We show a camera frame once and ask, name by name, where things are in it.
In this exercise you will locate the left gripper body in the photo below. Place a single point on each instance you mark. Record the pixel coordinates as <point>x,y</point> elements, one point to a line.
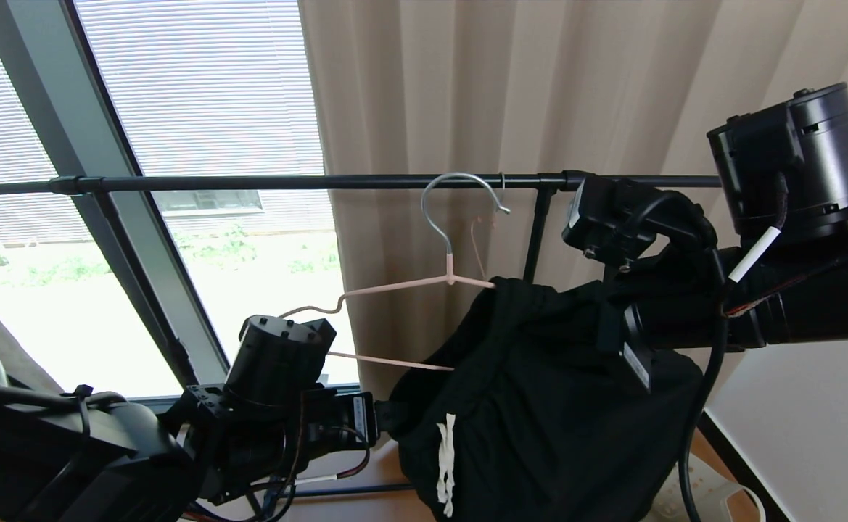
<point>355,424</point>

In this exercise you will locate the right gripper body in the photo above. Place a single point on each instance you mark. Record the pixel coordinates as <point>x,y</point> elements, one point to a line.
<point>685,322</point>

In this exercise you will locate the black garment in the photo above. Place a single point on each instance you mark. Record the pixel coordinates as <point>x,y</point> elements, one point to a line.
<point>540,406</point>

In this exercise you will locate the pink clothes hanger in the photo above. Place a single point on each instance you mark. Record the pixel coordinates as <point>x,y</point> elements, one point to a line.
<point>450,268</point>
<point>502,190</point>

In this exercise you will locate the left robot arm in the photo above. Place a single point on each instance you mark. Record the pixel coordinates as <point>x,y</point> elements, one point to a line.
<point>68,457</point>

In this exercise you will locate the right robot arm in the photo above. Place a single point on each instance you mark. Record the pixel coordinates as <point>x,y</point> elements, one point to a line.
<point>815,290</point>

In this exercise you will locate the white laundry basket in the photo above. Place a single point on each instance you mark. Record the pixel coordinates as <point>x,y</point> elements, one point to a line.
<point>721,493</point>

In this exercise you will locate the black clothes rack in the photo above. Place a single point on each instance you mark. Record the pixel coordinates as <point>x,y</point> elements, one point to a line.
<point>249,181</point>

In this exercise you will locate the window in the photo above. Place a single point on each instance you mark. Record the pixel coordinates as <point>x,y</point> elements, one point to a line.
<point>54,87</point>

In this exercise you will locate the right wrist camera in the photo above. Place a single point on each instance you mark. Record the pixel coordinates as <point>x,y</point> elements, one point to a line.
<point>605,210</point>

